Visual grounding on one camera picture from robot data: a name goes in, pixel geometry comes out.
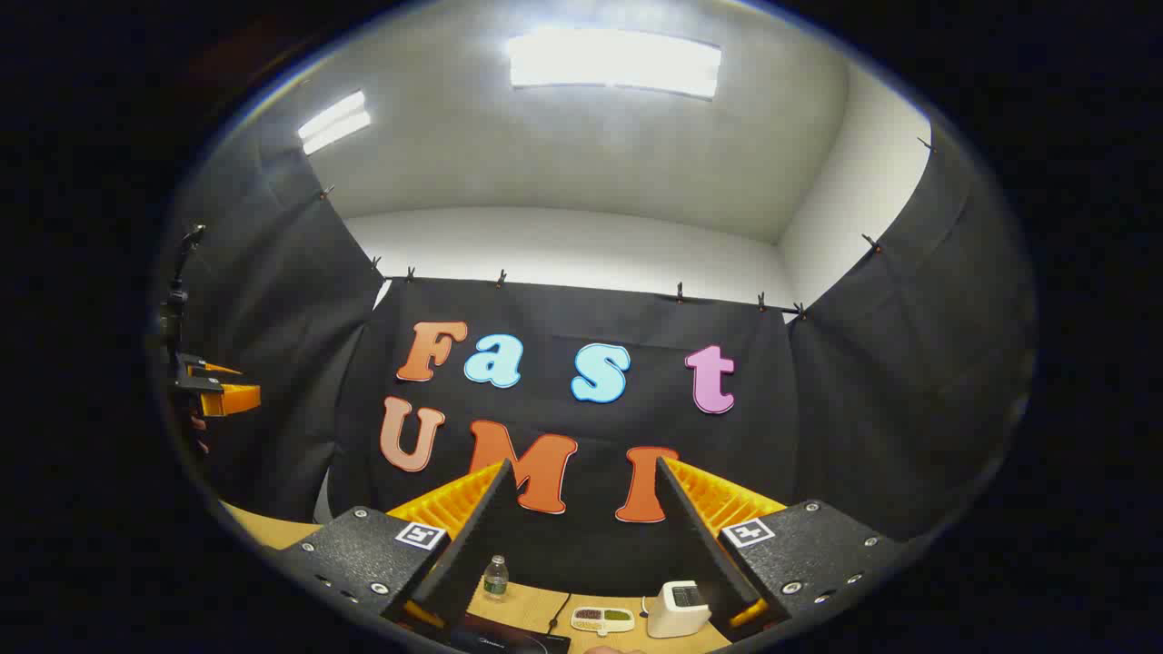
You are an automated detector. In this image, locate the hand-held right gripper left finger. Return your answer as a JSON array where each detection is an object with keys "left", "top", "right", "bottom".
[{"left": 273, "top": 459, "right": 519, "bottom": 637}]

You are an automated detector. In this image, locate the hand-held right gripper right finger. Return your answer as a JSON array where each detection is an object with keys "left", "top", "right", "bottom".
[{"left": 654, "top": 456, "right": 910, "bottom": 642}]

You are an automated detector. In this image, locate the black induction cooktop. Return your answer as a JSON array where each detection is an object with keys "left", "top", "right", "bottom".
[{"left": 450, "top": 613, "right": 572, "bottom": 654}]

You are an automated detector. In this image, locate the white knife block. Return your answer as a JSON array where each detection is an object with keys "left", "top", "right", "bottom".
[{"left": 646, "top": 580, "right": 713, "bottom": 639}]

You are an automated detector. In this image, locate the white divided grain tray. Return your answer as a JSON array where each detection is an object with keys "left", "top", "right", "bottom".
[{"left": 571, "top": 606, "right": 636, "bottom": 636}]

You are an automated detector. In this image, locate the black backdrop cloth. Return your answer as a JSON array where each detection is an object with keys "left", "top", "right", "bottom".
[{"left": 159, "top": 118, "right": 1037, "bottom": 600}]

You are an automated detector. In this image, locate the rectangular ceiling light panel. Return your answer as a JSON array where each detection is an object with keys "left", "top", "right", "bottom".
[
  {"left": 506, "top": 27, "right": 724, "bottom": 101},
  {"left": 297, "top": 90, "right": 373, "bottom": 156}
]

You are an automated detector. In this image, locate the row of black clips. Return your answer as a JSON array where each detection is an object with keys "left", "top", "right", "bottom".
[{"left": 318, "top": 136, "right": 937, "bottom": 324}]

